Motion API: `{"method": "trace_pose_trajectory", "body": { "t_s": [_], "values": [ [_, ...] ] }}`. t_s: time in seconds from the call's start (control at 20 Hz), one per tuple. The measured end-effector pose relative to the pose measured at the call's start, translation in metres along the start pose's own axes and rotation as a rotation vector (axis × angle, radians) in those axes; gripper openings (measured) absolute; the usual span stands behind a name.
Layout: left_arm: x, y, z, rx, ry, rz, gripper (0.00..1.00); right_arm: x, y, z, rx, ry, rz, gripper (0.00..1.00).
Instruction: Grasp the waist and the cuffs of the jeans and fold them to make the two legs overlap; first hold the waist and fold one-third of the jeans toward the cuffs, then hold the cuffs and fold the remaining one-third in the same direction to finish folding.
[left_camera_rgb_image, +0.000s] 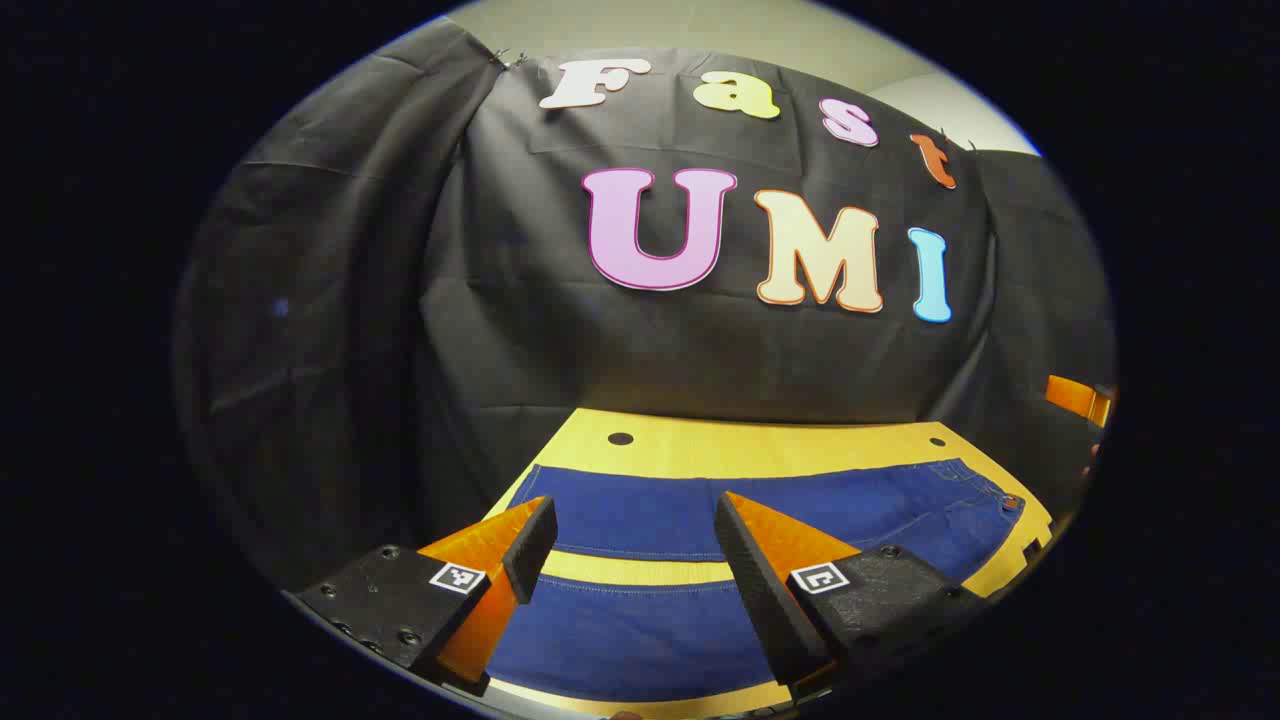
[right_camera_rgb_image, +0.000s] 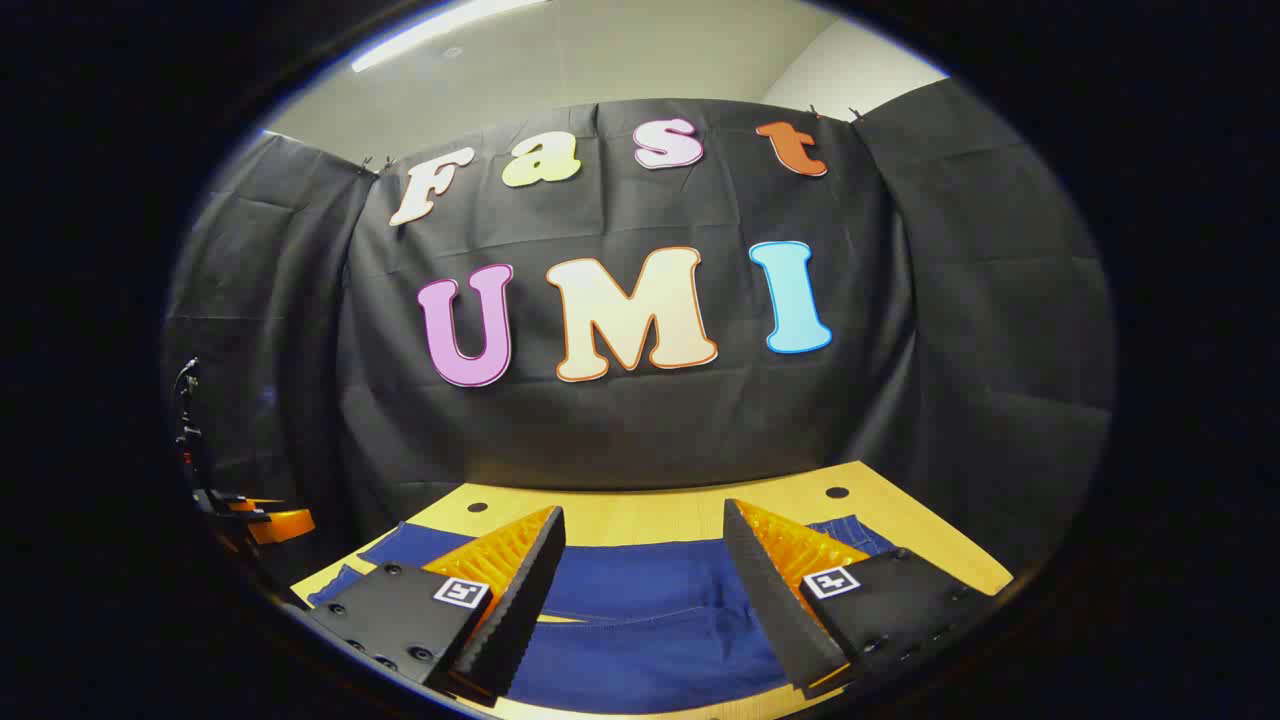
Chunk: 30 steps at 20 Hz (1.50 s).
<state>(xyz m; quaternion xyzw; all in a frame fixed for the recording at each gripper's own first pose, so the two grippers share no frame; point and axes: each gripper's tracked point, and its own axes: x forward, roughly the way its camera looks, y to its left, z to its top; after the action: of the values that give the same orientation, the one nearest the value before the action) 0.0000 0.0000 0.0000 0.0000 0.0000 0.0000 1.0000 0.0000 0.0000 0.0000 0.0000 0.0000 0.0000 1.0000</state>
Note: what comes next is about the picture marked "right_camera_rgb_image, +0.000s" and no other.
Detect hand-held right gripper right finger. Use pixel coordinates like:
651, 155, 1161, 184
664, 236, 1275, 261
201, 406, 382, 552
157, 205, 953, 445
722, 498, 1004, 699

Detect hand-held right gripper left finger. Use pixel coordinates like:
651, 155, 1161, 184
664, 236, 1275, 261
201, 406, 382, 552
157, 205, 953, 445
300, 505, 567, 706

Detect black backdrop cloth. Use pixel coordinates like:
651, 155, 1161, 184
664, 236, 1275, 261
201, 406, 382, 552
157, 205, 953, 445
160, 78, 1116, 601

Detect blue denim jeans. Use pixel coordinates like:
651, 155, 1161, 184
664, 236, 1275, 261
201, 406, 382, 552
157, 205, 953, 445
308, 515, 896, 716

